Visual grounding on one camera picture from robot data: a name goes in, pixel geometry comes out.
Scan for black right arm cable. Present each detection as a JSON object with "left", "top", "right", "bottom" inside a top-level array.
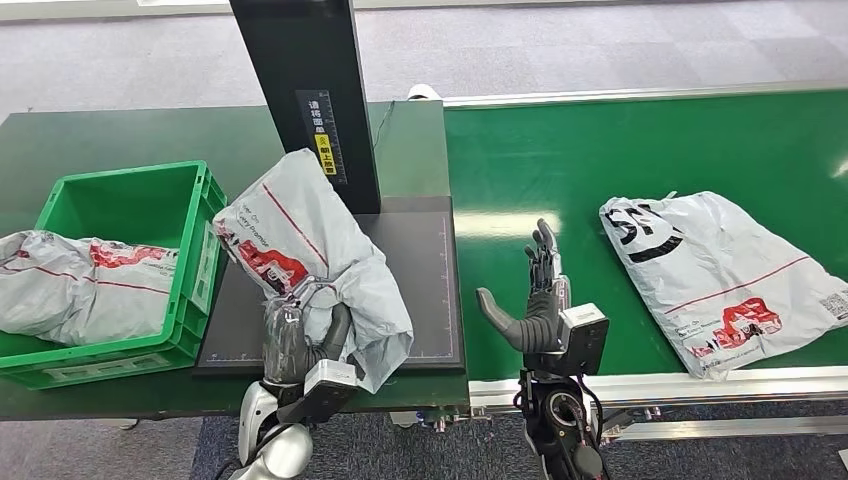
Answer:
[{"left": 574, "top": 374, "right": 607, "bottom": 455}]

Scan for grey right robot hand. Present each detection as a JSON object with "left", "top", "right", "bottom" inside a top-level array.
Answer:
[{"left": 475, "top": 218, "right": 572, "bottom": 356}]

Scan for thin black cable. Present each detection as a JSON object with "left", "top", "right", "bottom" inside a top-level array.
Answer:
[{"left": 370, "top": 100, "right": 397, "bottom": 151}]

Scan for black inbound scanner machine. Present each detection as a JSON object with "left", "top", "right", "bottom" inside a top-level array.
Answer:
[{"left": 193, "top": 0, "right": 467, "bottom": 379}]

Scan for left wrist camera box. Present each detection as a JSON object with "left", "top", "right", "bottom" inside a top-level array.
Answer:
[{"left": 290, "top": 359, "right": 361, "bottom": 426}]

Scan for green conveyor belt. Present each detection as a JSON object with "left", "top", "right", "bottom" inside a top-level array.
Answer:
[{"left": 443, "top": 89, "right": 848, "bottom": 383}]

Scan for dark green table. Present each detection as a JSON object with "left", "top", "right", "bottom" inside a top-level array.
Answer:
[{"left": 0, "top": 100, "right": 472, "bottom": 423}]

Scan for grey package with red print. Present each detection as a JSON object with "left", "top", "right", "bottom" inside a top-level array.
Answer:
[{"left": 213, "top": 148, "right": 415, "bottom": 395}]

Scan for grey package with black logo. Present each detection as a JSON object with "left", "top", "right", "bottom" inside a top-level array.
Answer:
[{"left": 598, "top": 191, "right": 848, "bottom": 382}]

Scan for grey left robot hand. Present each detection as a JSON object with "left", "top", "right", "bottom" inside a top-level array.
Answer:
[{"left": 262, "top": 278, "right": 353, "bottom": 390}]

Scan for crumpled grey package red print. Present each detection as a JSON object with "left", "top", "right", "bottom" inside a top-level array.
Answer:
[{"left": 0, "top": 229, "right": 181, "bottom": 348}]

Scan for aluminium conveyor frame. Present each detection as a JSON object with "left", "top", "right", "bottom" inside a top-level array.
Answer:
[{"left": 442, "top": 79, "right": 848, "bottom": 445}]

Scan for green plastic crate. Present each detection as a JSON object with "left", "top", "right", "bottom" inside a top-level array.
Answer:
[{"left": 0, "top": 160, "right": 230, "bottom": 391}]

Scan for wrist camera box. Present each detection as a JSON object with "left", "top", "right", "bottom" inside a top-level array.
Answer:
[
  {"left": 290, "top": 359, "right": 361, "bottom": 426},
  {"left": 528, "top": 302, "right": 611, "bottom": 380}
]

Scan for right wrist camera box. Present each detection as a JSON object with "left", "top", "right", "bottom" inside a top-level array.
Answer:
[{"left": 528, "top": 302, "right": 611, "bottom": 380}]

